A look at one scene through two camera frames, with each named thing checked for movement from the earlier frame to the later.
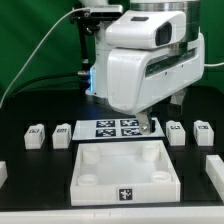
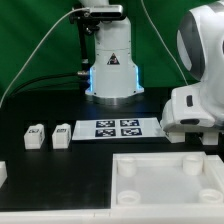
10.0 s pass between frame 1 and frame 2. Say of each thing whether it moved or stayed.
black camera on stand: stayed
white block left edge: stayed
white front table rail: stayed
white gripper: moved
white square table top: moved
